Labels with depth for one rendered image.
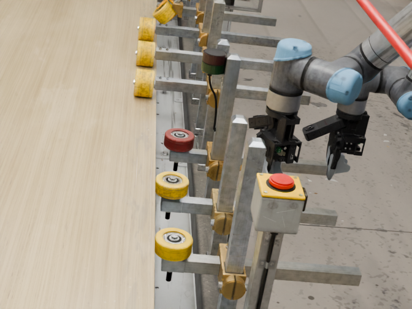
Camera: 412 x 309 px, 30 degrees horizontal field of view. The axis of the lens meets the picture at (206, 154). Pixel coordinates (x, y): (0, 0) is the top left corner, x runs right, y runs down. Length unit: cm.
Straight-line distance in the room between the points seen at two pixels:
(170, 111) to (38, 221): 132
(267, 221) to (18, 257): 55
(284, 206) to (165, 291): 79
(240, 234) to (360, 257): 188
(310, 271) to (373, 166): 257
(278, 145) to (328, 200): 210
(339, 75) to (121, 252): 57
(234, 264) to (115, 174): 41
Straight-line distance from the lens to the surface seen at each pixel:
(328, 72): 161
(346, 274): 171
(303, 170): 213
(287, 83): 165
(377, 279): 330
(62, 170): 185
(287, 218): 122
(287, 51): 163
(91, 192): 176
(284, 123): 167
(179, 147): 203
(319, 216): 192
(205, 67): 192
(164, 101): 297
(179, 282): 198
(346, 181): 400
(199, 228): 205
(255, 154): 147
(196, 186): 225
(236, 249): 158
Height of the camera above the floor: 180
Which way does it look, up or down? 27 degrees down
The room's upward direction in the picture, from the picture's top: 9 degrees clockwise
